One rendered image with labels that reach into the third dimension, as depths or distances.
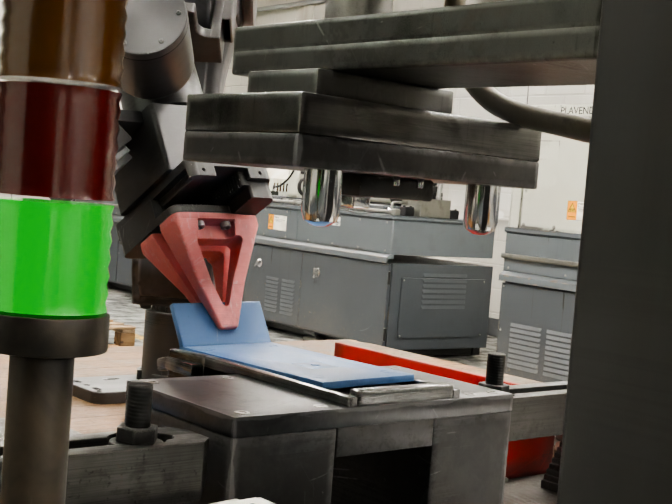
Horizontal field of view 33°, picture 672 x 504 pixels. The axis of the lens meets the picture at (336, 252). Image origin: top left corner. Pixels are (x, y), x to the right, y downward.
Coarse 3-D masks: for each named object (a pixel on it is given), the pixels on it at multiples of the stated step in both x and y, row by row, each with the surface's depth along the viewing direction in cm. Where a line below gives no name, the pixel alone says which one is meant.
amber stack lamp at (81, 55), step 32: (32, 0) 33; (64, 0) 33; (96, 0) 34; (128, 0) 35; (32, 32) 33; (64, 32) 33; (96, 32) 34; (0, 64) 34; (32, 64) 33; (64, 64) 33; (96, 64) 34
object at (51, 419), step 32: (0, 320) 34; (32, 320) 34; (64, 320) 34; (96, 320) 35; (0, 352) 34; (32, 352) 34; (64, 352) 34; (96, 352) 35; (32, 384) 35; (64, 384) 35; (32, 416) 35; (64, 416) 35; (32, 448) 35; (64, 448) 35; (32, 480) 35; (64, 480) 36
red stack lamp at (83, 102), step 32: (0, 96) 34; (32, 96) 33; (64, 96) 33; (96, 96) 34; (0, 128) 34; (32, 128) 33; (64, 128) 34; (96, 128) 34; (0, 160) 34; (32, 160) 33; (64, 160) 34; (96, 160) 34; (0, 192) 34; (32, 192) 33; (64, 192) 34; (96, 192) 34
